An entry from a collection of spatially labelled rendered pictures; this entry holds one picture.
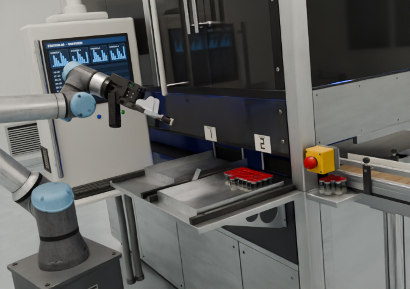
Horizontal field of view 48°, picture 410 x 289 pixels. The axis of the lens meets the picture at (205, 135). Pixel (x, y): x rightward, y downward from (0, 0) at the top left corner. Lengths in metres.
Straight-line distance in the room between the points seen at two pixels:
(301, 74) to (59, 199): 0.82
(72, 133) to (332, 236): 1.21
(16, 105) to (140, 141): 1.04
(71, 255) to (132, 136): 0.96
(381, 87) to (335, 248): 0.59
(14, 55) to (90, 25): 4.57
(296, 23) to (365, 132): 0.49
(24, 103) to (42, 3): 5.54
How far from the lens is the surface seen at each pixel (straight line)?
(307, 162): 1.43
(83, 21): 2.19
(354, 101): 1.65
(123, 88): 1.47
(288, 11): 1.46
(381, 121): 1.77
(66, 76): 1.56
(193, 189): 1.65
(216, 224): 1.35
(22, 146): 6.78
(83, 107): 1.39
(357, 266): 1.82
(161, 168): 1.96
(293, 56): 1.45
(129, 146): 2.27
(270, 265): 1.81
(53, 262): 1.45
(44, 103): 1.38
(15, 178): 1.51
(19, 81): 6.72
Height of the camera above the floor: 1.39
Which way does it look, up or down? 11 degrees down
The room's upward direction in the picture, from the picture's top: 6 degrees counter-clockwise
